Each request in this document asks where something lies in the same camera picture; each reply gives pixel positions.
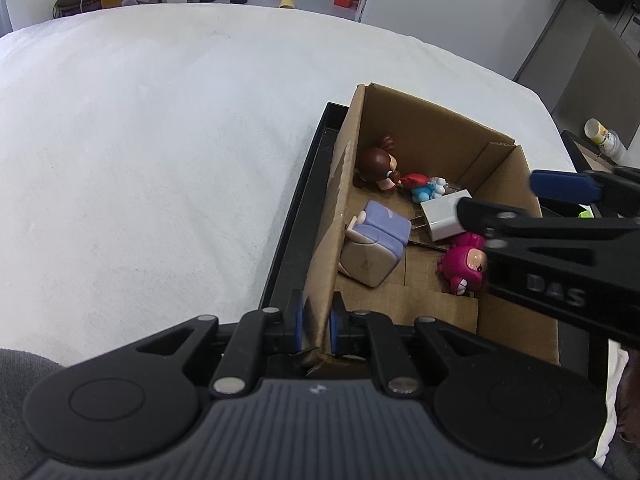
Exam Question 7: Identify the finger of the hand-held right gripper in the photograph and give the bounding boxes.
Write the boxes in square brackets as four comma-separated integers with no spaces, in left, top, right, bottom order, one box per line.
[456,196,640,281]
[529,166,640,219]

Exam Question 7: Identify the grey clothing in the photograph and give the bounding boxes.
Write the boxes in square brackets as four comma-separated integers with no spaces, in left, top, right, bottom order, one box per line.
[0,347,66,480]

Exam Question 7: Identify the lavender block figurine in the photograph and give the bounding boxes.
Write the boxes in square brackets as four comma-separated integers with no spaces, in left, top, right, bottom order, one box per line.
[340,200,412,288]

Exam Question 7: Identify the black shallow tray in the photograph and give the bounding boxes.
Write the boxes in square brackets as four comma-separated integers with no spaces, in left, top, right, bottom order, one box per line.
[260,101,608,391]

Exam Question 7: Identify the white charger plug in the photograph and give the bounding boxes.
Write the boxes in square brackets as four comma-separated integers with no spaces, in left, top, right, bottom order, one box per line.
[410,189,473,242]

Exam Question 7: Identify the pink round figurine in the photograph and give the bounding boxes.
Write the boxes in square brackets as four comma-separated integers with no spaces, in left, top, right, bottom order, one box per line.
[437,232,490,295]

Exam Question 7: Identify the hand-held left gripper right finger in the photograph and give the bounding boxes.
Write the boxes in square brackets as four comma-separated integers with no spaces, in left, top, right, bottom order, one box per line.
[330,292,507,399]

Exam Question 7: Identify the brown cardboard box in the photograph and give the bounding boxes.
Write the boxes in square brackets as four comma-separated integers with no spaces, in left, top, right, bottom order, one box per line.
[300,82,561,378]

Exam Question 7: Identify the grey board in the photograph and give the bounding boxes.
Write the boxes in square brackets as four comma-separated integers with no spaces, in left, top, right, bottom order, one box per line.
[552,15,640,161]

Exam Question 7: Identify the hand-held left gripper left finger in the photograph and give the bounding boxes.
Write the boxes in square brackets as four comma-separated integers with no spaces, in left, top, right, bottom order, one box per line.
[134,290,304,400]

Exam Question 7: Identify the brown bear figurine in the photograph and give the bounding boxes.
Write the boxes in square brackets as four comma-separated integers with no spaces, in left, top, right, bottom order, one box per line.
[352,133,402,192]

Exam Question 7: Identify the red blue small figurine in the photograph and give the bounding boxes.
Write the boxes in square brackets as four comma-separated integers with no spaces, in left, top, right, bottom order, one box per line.
[398,172,448,204]

